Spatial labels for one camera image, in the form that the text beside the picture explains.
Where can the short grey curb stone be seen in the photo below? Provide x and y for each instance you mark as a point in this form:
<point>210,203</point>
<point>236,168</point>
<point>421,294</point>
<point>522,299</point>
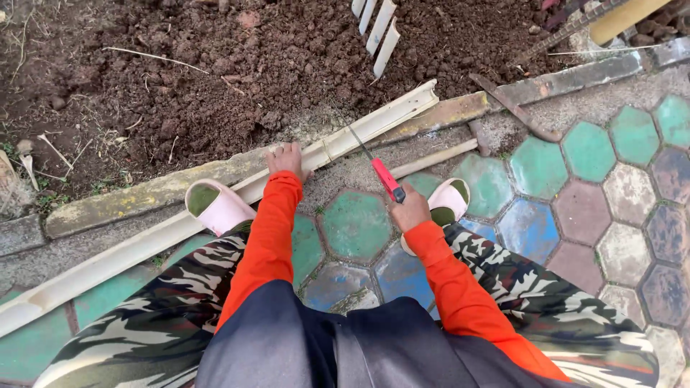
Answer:
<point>20,234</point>

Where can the thick yellow bamboo pole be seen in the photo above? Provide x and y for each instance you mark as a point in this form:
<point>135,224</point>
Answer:
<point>625,19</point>

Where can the pink right sandal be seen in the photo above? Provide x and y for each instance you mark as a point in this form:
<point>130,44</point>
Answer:
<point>447,199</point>

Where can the long grey curb stone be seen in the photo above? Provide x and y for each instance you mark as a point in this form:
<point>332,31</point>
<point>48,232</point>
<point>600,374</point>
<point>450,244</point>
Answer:
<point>571,80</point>

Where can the dark grey apron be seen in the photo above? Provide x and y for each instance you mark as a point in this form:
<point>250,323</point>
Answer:
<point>323,350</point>

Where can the person's left hand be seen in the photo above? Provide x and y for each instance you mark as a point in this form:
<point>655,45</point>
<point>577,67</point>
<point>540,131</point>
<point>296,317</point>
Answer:
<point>287,164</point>

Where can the short yellow-stained curb stone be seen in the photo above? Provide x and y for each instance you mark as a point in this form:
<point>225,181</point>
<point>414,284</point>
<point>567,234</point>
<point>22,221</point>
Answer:
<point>436,116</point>

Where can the thin pale bamboo sliver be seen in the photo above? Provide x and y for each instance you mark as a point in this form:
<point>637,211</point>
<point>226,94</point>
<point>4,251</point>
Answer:
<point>604,50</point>

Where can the person's right fingers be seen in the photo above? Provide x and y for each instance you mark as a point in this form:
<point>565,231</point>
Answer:
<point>403,207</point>

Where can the pink left sandal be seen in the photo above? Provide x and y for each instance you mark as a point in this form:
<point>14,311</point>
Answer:
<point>223,207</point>

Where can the small grey curb stone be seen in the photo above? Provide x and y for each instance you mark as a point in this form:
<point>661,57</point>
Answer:
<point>673,51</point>

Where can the thin dry twig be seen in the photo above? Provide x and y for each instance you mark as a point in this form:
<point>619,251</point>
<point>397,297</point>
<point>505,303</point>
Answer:
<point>156,56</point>

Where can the camouflage trousers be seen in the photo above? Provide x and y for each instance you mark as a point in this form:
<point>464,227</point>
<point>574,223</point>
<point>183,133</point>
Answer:
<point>161,318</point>

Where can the rusty curved metal blade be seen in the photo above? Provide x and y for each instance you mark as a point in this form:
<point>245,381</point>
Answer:
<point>517,110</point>

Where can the pale bamboo stake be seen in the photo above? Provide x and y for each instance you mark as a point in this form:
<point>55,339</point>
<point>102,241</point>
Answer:
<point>380,27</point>
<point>357,6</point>
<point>388,48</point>
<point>367,15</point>

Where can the rusty ribbed steel rod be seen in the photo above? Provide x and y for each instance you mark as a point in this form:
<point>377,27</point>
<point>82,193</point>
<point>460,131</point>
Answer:
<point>566,31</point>

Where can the pink sandal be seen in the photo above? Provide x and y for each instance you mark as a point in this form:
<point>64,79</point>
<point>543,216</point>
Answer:
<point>447,199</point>
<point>223,207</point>

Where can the person's right hand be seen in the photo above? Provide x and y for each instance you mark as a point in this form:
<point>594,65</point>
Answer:
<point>411,213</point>

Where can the long yellow-stained curb stone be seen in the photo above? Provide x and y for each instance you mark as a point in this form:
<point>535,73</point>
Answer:
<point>151,191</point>

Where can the long split bamboo piece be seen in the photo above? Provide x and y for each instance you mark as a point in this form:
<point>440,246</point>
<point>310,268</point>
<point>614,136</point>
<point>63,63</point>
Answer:
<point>135,248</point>

